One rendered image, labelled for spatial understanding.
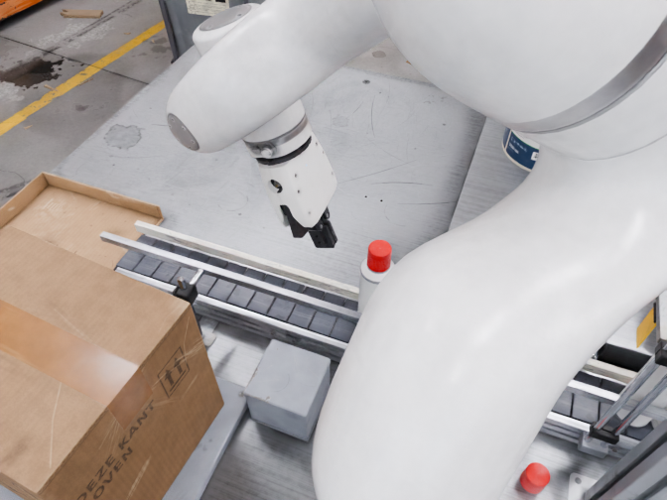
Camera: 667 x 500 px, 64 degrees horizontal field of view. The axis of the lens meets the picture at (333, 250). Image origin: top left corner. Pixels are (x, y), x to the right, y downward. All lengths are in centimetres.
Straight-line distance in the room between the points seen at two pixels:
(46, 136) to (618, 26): 298
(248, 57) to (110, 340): 35
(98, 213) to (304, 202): 66
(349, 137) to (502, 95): 115
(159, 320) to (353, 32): 38
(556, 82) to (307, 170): 50
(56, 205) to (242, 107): 84
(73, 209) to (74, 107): 201
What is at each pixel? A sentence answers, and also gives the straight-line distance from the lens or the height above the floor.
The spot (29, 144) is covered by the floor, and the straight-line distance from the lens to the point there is 308.
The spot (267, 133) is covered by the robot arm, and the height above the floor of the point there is 126.
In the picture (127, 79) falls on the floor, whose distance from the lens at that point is 338.
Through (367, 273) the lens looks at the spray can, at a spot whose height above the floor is 105.
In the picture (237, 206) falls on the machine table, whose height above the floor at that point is 83.
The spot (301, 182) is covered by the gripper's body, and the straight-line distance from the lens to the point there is 67.
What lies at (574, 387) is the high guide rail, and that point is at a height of 96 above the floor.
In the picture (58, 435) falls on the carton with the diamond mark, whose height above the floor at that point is 112.
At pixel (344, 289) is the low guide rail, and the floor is 91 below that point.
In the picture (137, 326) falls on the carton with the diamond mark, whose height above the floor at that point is 112.
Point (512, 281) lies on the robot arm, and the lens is 24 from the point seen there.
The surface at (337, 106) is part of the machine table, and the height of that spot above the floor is 83.
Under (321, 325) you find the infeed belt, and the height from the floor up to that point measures 88.
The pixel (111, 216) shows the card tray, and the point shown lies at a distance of 123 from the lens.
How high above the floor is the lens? 164
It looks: 49 degrees down
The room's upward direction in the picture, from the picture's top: straight up
